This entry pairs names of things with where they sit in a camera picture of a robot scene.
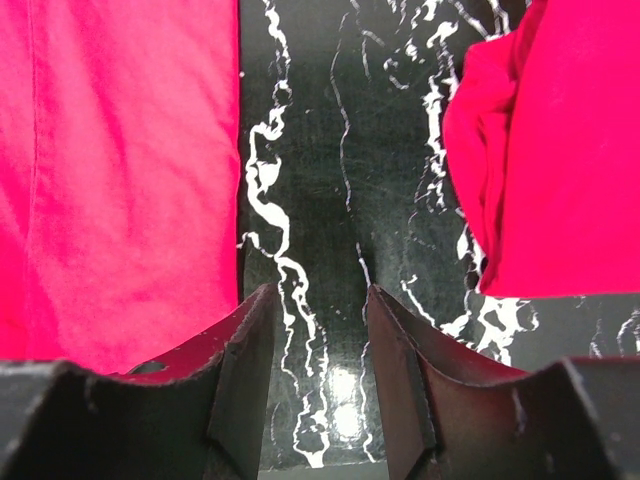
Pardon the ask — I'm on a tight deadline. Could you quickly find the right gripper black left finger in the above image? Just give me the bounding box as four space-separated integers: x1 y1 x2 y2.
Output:
1 285 277 479

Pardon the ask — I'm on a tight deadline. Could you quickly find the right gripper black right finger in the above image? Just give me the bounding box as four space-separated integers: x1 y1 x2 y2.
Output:
367 286 639 479

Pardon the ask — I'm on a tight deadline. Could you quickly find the magenta t-shirt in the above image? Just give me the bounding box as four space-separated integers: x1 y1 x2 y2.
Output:
1 1 240 374

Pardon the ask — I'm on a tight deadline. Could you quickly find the folded dark pink t-shirt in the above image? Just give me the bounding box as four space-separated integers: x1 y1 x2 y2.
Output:
443 1 639 298

